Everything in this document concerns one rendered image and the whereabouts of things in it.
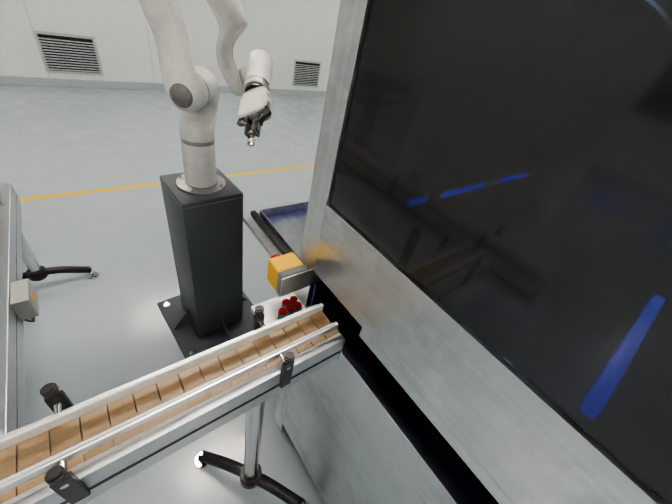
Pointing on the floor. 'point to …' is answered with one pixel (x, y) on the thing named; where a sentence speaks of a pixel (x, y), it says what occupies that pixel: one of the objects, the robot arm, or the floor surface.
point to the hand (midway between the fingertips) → (252, 130)
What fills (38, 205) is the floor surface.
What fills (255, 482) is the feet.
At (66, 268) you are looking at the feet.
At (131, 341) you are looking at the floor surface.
